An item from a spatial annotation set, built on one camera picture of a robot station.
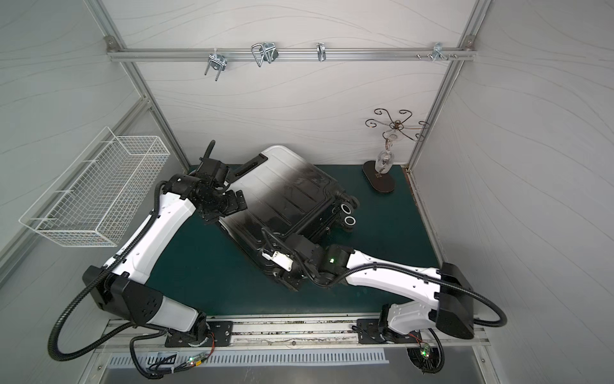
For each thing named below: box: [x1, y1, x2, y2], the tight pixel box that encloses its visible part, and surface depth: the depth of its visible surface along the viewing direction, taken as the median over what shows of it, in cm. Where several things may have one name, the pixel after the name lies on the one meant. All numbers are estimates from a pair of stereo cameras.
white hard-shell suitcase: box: [219, 145, 360, 279], surface depth 84 cm
